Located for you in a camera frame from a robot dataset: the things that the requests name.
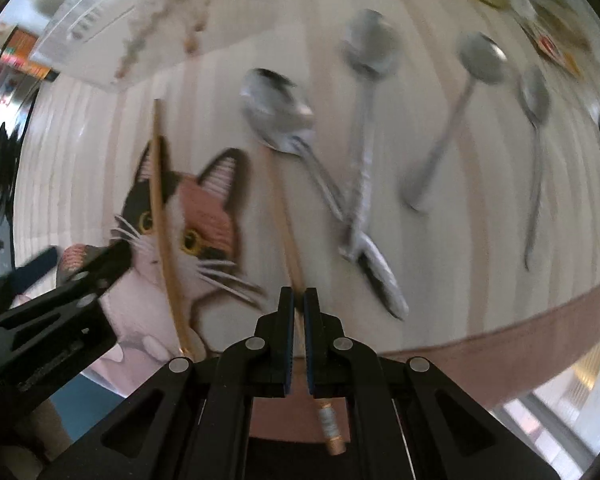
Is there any colourful shelf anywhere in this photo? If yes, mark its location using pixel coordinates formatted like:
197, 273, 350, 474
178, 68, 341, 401
0, 25, 61, 84

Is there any red and white packet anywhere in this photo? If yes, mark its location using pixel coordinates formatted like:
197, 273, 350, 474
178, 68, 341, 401
529, 24, 582, 78

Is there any white utensil tray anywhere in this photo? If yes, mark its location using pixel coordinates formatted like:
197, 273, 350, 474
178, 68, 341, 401
30, 0, 223, 93

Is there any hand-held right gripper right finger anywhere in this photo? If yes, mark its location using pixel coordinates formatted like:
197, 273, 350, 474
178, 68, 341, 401
303, 287, 561, 480

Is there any slim steel spoon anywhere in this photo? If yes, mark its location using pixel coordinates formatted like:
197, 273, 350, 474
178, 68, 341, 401
517, 64, 552, 272

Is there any wooden chopstick with gold end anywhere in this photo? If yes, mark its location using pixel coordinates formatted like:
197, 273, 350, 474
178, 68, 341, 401
261, 144, 349, 457

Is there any striped cat print placemat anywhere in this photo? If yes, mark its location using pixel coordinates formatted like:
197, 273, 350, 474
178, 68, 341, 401
12, 0, 600, 413

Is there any large steel spoon patterned handle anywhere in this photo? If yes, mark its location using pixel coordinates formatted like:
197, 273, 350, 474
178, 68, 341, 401
240, 67, 411, 321

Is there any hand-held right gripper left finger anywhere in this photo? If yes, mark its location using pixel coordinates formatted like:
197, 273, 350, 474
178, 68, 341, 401
40, 287, 296, 480

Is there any steel spoon plain handle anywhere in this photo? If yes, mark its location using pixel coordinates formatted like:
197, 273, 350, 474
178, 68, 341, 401
400, 32, 508, 212

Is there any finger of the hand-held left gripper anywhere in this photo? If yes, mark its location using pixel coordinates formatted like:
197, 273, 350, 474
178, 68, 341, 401
55, 242, 133, 312
9, 246, 61, 295

